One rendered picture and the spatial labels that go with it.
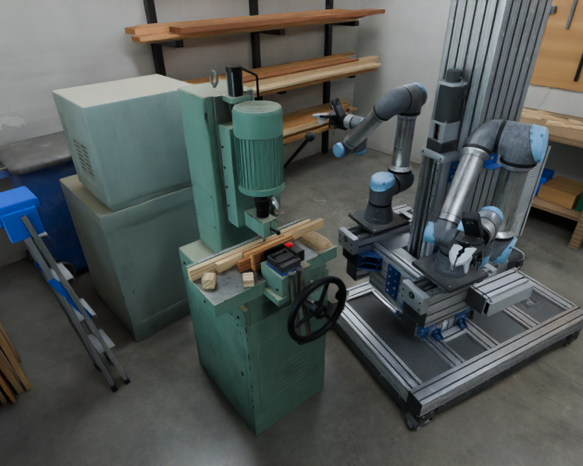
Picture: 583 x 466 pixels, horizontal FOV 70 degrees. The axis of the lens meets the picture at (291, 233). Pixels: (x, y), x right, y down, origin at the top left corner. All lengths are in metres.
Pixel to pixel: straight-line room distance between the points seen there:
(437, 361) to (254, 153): 1.44
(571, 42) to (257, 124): 3.29
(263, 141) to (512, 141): 0.82
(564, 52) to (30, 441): 4.52
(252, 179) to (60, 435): 1.62
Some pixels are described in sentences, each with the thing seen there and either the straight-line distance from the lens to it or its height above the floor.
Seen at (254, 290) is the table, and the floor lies 0.88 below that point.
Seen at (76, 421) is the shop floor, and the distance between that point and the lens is 2.53.
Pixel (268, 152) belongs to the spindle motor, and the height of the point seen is 1.37.
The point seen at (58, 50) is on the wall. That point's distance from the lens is 3.56.
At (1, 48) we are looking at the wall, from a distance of 3.49.
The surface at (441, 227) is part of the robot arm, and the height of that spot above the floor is 1.16.
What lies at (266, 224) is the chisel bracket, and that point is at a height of 1.06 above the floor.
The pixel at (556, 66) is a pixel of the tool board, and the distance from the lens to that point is 4.35.
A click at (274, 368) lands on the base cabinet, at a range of 1.95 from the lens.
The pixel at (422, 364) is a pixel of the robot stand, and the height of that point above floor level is 0.21.
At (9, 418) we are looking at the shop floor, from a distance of 2.70.
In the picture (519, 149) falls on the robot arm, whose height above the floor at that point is 1.40.
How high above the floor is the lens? 1.89
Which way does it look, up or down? 32 degrees down
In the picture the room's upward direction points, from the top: 1 degrees counter-clockwise
